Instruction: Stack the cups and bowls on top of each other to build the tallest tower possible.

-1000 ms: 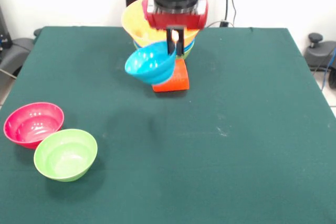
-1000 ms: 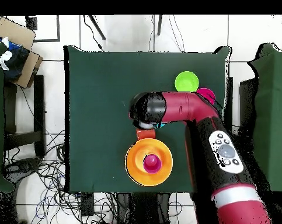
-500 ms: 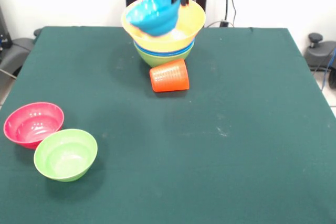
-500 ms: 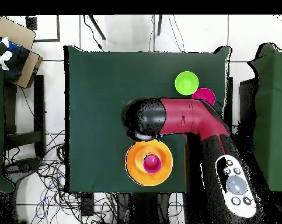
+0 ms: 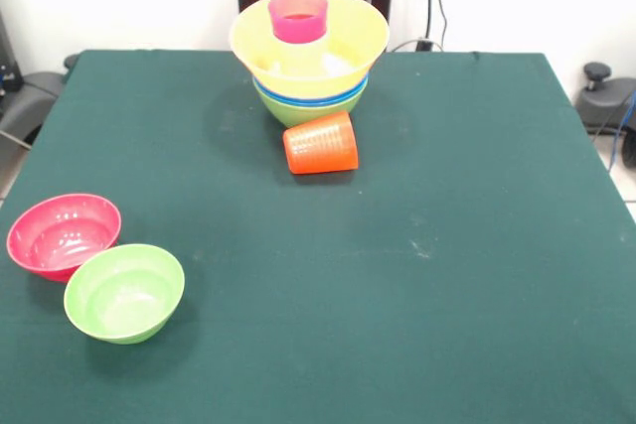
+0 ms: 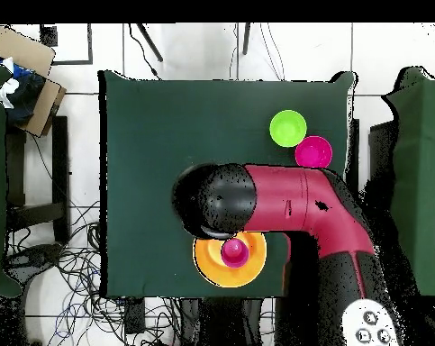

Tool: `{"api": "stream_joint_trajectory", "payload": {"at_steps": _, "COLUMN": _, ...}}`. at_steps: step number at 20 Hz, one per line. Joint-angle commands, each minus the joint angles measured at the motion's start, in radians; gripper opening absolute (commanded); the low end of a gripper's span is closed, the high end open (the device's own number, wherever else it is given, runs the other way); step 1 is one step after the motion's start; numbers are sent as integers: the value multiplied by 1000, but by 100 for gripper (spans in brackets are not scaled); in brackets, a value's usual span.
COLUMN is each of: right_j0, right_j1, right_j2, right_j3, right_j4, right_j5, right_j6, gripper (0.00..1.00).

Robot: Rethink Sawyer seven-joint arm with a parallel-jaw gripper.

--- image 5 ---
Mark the red cup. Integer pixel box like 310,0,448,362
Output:
282,111,360,176

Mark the blue bowl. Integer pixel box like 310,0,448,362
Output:
253,74,370,100
252,79,368,107

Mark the large green bowl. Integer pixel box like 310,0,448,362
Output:
253,84,369,130

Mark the dark grey pedestal foot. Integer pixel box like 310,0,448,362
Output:
0,71,66,147
575,62,636,135

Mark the small green bowl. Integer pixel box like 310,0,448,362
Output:
63,243,186,346

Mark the dark green tablecloth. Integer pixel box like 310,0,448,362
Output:
0,49,636,424

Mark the large orange bowl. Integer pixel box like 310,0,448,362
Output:
229,0,391,98

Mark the yellow cup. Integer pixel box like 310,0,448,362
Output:
271,36,331,72

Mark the black wall cable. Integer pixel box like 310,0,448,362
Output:
390,0,451,54

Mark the small pink bowl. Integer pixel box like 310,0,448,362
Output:
6,193,123,283

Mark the purple cup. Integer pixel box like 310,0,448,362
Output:
267,0,330,44

